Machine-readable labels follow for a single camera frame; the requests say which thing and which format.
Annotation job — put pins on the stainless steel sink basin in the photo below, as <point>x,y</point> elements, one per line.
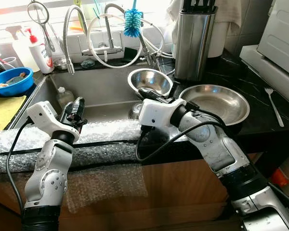
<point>106,89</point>

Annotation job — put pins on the steel knife block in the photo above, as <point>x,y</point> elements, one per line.
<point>195,43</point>

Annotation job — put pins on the clear plastic bottle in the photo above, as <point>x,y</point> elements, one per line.
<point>65,98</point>

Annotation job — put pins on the flexible steel spring faucet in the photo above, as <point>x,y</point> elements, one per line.
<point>67,45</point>

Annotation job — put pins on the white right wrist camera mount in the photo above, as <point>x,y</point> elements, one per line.
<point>159,113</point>

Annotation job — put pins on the yellow cloth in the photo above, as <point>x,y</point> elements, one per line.
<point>7,113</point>

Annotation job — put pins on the green scrub sponge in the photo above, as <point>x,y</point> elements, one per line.
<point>87,63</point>

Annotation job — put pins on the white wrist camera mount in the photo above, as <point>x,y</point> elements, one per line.
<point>159,113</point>
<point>43,115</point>

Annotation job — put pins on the clear bubble wrap sheet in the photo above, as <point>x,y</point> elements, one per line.
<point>106,132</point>

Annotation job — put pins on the blue bottle brush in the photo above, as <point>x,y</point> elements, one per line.
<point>133,23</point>

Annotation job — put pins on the medium steel bowl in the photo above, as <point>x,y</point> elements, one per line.
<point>151,79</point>

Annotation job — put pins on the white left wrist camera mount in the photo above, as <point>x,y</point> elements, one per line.
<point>43,115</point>

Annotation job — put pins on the white spray bottle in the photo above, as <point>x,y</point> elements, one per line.
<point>19,53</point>

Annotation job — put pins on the chrome gooseneck faucet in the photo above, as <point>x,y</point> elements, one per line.
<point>108,43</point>

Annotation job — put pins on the small upturned steel bowl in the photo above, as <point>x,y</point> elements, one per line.
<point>135,111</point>

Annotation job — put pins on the white round container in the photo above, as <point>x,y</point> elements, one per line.
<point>220,38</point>

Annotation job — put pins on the white appliance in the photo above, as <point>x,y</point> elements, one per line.
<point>282,33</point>

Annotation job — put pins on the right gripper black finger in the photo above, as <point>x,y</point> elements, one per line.
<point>149,93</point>

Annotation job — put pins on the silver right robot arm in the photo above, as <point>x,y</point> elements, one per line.
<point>216,144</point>

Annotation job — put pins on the white red pump soap bottle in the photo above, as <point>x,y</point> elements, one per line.
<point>41,55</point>

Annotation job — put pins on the blue plastic bowl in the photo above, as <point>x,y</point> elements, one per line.
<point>12,86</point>

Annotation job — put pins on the small steel cup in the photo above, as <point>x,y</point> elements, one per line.
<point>59,63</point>

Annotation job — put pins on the small orange object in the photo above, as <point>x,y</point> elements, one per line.
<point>280,178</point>

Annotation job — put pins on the wooden base cabinet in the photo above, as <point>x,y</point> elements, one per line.
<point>183,183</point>

